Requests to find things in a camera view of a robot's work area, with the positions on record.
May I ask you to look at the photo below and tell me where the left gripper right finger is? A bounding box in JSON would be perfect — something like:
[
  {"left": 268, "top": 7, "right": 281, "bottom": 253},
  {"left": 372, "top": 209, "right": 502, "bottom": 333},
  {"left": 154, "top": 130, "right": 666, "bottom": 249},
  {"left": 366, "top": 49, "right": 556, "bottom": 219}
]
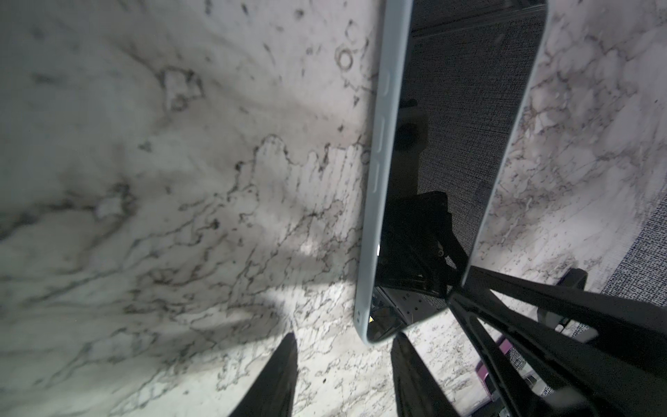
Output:
[{"left": 391, "top": 333, "right": 460, "bottom": 417}]

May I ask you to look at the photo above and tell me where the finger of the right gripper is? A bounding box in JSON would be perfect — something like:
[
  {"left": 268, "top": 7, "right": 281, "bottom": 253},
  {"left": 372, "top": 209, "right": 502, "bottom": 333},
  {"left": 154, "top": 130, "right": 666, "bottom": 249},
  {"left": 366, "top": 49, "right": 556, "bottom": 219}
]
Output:
[
  {"left": 463, "top": 268, "right": 666, "bottom": 381},
  {"left": 448, "top": 290, "right": 666, "bottom": 416}
]

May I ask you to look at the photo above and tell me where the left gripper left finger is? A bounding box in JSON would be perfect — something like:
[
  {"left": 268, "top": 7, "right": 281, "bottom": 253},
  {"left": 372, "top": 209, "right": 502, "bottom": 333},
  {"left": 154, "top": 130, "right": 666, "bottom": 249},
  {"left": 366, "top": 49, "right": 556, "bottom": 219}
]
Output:
[{"left": 230, "top": 332, "right": 298, "bottom": 416}]

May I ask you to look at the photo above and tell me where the light blue phone case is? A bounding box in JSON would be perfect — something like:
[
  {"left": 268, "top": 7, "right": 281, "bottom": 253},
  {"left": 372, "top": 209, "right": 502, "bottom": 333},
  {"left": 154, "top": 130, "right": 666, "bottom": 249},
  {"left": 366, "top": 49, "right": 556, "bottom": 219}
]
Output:
[{"left": 353, "top": 0, "right": 552, "bottom": 347}]

